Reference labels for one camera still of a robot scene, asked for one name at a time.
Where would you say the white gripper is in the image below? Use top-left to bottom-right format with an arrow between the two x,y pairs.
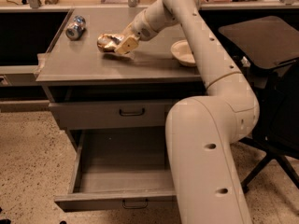
114,19 -> 150,55

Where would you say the crushed orange can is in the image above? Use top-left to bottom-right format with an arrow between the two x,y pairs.
97,34 -> 123,52

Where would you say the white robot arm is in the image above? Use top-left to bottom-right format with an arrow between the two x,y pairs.
116,0 -> 259,224

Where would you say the blue silver can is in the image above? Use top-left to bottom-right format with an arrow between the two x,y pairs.
65,16 -> 86,41

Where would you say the grey drawer cabinet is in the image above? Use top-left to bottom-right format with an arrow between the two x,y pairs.
36,6 -> 206,151

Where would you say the closed upper grey drawer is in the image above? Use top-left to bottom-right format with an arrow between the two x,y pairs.
50,100 -> 175,130

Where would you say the open grey drawer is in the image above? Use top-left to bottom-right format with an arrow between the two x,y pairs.
54,126 -> 176,212

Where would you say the white paper bowl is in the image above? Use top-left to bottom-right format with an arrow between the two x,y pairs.
170,40 -> 196,67

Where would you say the black office chair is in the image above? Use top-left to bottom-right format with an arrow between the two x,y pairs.
240,62 -> 299,192

